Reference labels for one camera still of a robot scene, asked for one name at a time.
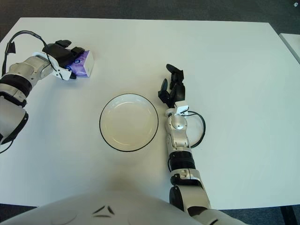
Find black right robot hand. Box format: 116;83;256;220
157;64;187;109

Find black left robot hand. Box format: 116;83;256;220
42;40;85;80

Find purple tissue paper pack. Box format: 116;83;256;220
67;50;95;78

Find white plate with black rim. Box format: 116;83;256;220
99;93;159;152

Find white neighbouring table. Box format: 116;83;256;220
278;33;300;66

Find grey robot torso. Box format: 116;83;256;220
0;190;195;225

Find black table leg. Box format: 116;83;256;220
280;206;300;225

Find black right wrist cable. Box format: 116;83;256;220
187;111;206;148

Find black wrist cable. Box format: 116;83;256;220
187;111;206;148
1;30;59;75

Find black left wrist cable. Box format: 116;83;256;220
1;30;59;75

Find thin black left elbow cable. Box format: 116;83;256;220
0;131;15;154

